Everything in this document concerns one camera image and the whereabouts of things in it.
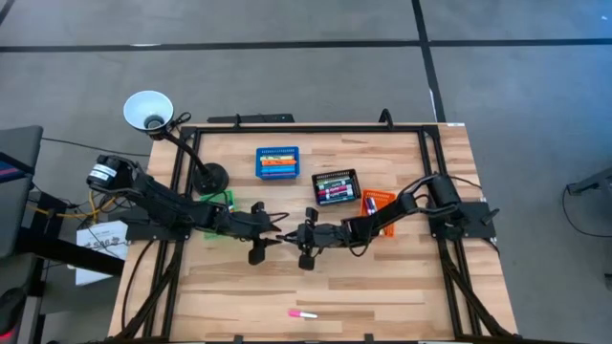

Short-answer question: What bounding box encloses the dark screen device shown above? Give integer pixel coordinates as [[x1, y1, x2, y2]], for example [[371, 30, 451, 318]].
[[0, 151, 35, 185]]

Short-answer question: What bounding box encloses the black device with light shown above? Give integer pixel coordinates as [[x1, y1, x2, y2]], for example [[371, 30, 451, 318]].
[[0, 286, 28, 344]]

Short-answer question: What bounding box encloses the yellow cable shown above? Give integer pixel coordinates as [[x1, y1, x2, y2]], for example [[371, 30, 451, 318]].
[[28, 193, 119, 221]]

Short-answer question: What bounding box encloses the black stand leg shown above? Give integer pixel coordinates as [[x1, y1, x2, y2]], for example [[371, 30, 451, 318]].
[[566, 166, 612, 197]]

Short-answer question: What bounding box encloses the pink whiteboard marker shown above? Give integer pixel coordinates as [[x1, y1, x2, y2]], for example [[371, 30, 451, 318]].
[[318, 190, 357, 201]]

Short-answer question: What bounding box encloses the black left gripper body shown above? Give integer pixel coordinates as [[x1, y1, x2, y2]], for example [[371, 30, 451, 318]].
[[229, 201, 273, 267]]

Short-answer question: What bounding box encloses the white printed paper sheet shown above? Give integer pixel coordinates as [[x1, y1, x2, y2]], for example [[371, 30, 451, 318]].
[[75, 220, 130, 287]]

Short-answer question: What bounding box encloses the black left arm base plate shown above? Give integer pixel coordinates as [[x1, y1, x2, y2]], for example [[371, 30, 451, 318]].
[[124, 217, 192, 242]]

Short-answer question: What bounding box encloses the orange plastic basket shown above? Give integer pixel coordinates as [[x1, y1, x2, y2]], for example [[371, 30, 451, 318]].
[[361, 189, 398, 239]]

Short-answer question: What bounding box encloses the black power strip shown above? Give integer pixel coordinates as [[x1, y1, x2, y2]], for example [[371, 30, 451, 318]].
[[207, 113, 296, 124]]

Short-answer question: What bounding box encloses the black plastic basket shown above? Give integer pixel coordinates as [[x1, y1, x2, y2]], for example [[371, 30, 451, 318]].
[[311, 168, 362, 207]]

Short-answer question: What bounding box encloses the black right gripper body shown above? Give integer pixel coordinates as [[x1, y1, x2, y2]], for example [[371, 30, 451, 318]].
[[295, 207, 356, 271]]

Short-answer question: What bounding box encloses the black floor cable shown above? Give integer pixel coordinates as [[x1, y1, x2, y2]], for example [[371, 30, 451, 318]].
[[41, 137, 152, 158], [561, 183, 612, 239]]

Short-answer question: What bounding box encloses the black desk lamp white shade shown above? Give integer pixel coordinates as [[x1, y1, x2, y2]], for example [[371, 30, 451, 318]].
[[122, 90, 230, 196]]

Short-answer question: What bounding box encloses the green plastic basket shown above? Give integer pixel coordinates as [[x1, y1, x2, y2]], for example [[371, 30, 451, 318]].
[[200, 189, 236, 240]]

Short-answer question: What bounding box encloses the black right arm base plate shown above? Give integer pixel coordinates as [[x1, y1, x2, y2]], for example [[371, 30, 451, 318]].
[[426, 200, 498, 240]]

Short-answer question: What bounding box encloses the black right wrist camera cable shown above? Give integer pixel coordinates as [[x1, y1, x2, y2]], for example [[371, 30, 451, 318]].
[[344, 233, 373, 258]]

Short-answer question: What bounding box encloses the black side table frame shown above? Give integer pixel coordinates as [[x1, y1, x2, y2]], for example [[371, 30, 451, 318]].
[[18, 189, 126, 288]]

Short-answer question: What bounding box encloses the blue plastic basket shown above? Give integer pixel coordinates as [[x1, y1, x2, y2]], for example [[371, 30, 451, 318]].
[[255, 145, 300, 182]]

